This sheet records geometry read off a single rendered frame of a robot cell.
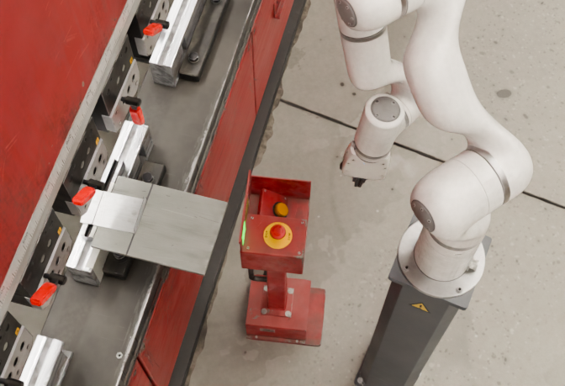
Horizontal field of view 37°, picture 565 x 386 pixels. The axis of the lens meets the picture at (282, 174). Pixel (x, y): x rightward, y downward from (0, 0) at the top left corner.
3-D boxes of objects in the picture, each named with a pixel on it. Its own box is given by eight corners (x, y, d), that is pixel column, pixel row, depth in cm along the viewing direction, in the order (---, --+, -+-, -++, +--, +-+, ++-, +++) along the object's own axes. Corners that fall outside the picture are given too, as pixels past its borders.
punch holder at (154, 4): (149, 60, 186) (137, 14, 171) (113, 53, 187) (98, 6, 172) (170, 8, 192) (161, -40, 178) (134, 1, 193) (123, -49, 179)
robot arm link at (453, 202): (498, 230, 166) (530, 176, 145) (425, 279, 161) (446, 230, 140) (461, 185, 171) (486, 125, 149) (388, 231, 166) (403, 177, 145)
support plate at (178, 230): (204, 276, 182) (203, 274, 181) (91, 247, 185) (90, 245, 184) (228, 203, 190) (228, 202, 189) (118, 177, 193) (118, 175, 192)
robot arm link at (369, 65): (388, -14, 165) (402, 102, 186) (329, 28, 159) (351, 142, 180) (421, 1, 159) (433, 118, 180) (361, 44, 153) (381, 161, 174)
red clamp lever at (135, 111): (145, 128, 180) (137, 104, 172) (126, 124, 181) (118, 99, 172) (147, 121, 181) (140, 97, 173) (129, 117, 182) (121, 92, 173)
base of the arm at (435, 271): (495, 236, 185) (516, 201, 169) (468, 312, 177) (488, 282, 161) (414, 205, 189) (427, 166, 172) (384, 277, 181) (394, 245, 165)
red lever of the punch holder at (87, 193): (84, 200, 154) (105, 180, 163) (64, 195, 155) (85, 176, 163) (84, 208, 155) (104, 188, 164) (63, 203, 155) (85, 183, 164)
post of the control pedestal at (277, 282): (284, 310, 269) (285, 246, 221) (267, 309, 269) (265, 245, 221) (286, 294, 271) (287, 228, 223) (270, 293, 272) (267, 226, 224)
